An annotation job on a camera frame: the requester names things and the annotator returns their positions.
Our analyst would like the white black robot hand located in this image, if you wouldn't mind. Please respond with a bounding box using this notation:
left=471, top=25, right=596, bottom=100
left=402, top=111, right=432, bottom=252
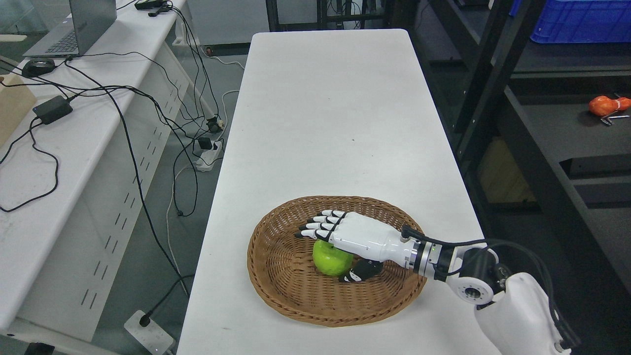
left=294, top=210, right=423, bottom=283

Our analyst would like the green apple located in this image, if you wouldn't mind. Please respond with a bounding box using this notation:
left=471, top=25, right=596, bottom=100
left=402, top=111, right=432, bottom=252
left=313, top=240, right=353, bottom=276

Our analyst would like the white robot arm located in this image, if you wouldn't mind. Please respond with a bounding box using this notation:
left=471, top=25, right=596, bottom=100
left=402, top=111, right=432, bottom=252
left=401, top=225, right=581, bottom=355

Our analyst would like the black metal shelf rack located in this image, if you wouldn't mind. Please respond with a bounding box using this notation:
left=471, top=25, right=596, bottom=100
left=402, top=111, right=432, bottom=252
left=387, top=0, right=630, bottom=322

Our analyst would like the orange toy on shelf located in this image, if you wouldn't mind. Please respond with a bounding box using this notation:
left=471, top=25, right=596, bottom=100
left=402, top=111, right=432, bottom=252
left=588, top=95, right=631, bottom=117

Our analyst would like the brown wicker basket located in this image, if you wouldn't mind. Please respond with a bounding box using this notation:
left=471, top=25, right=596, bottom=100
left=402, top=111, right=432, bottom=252
left=246, top=196, right=424, bottom=327

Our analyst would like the white standing desk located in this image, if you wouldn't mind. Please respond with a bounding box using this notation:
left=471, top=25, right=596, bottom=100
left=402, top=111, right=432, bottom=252
left=177, top=29, right=498, bottom=355

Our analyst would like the white far power strip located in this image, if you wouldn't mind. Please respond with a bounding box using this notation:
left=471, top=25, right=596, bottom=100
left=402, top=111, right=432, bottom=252
left=195, top=137, right=223, bottom=172

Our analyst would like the white floor power strip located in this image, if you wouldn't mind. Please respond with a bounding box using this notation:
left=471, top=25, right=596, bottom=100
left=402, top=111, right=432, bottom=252
left=124, top=310, right=176, bottom=355

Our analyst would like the blue plastic bin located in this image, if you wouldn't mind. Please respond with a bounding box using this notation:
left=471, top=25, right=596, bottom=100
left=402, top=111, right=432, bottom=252
left=530, top=0, right=631, bottom=43

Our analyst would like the white side desk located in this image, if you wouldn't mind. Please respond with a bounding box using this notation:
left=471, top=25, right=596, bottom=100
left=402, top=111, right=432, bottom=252
left=1, top=0, right=199, bottom=355

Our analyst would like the black power adapter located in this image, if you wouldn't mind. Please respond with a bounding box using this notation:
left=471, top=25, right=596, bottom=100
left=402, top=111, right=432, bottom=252
left=32, top=95, right=73, bottom=124

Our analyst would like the grey laptop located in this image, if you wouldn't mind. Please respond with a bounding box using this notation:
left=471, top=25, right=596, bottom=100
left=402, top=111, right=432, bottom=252
left=23, top=0, right=117, bottom=58

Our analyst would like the black computer mouse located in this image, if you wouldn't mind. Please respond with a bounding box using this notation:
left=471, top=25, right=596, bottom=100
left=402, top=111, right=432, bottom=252
left=22, top=58, right=56, bottom=78

